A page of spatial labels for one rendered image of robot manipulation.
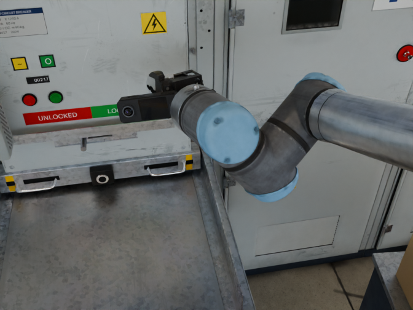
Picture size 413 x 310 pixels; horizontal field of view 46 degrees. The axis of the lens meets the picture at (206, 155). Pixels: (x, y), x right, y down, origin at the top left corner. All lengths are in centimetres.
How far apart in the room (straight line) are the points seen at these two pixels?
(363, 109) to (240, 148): 19
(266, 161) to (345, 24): 78
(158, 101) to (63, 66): 34
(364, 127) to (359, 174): 121
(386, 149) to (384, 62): 97
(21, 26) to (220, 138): 57
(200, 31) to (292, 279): 123
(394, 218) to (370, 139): 151
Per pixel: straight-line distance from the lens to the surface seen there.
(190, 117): 78
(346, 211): 204
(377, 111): 71
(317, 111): 79
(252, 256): 207
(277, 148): 82
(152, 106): 90
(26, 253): 127
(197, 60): 143
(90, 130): 122
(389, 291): 132
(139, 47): 115
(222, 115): 73
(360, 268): 232
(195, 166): 136
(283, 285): 219
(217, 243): 120
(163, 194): 133
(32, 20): 113
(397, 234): 230
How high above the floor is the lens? 178
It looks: 40 degrees down
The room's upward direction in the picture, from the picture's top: straight up
